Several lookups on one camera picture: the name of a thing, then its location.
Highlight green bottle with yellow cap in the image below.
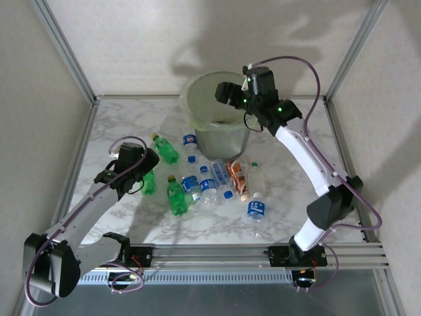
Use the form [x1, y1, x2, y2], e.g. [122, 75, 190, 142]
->
[141, 169, 158, 197]
[166, 174, 189, 217]
[151, 133, 181, 165]

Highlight aluminium back rail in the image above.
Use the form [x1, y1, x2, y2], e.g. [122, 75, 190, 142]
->
[94, 94, 328, 101]

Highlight clear bottle with Pepsi label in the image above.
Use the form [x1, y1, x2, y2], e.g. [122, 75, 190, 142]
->
[182, 133, 200, 165]

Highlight orange brown label bottle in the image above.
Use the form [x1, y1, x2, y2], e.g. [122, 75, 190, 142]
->
[225, 159, 250, 202]

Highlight short aluminium frame post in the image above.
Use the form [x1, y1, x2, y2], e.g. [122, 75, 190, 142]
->
[374, 269, 406, 316]
[12, 292, 34, 316]

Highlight black left gripper wire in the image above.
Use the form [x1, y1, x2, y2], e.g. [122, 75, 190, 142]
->
[126, 177, 147, 196]

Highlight grey round waste bin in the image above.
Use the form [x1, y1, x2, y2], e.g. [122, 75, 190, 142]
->
[186, 74, 260, 164]

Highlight grey slotted cable duct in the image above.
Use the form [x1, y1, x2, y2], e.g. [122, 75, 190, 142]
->
[78, 270, 294, 286]

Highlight black right gripper wire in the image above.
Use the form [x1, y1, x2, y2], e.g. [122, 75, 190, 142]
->
[242, 111, 264, 132]

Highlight clear bottle pale blue label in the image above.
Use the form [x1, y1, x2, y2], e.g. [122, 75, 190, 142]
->
[210, 159, 234, 200]

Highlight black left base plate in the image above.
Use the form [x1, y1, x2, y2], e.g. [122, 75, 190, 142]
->
[121, 246, 154, 268]

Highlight black gripper wire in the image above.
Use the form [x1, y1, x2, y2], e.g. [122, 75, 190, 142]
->
[126, 177, 147, 196]
[242, 111, 264, 132]

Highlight grey metal panel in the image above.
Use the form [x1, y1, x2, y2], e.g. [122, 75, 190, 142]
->
[14, 283, 401, 316]

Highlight blue label bottle white cap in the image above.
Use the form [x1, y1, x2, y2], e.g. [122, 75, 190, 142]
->
[181, 175, 203, 202]

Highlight whitish bottle with green cap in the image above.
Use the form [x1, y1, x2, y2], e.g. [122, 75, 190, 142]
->
[247, 161, 267, 196]

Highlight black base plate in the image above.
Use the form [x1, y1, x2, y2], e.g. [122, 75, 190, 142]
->
[268, 245, 329, 267]
[121, 246, 154, 268]

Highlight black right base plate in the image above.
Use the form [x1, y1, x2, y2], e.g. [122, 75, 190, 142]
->
[268, 245, 329, 267]

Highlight aluminium side rail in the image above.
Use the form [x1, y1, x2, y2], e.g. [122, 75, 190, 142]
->
[52, 100, 101, 238]
[324, 98, 382, 246]

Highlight wide aluminium mounting rail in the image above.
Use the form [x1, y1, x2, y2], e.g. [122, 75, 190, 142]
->
[75, 242, 391, 273]

